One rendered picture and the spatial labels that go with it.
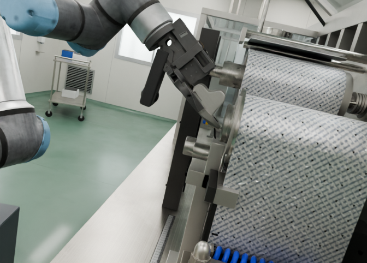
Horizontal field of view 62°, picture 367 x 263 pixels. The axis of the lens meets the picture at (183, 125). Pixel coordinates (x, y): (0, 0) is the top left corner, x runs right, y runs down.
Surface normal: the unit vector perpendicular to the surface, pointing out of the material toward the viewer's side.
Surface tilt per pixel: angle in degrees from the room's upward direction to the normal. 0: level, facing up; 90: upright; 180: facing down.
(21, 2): 90
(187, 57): 90
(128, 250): 0
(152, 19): 78
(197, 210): 90
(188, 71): 90
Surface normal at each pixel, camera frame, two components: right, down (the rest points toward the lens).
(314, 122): 0.07, -0.59
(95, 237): 0.22, -0.95
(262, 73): -0.07, -0.13
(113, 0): -0.16, 0.44
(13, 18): -0.40, 0.11
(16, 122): 0.65, -0.11
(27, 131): 0.86, -0.18
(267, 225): -0.15, 0.19
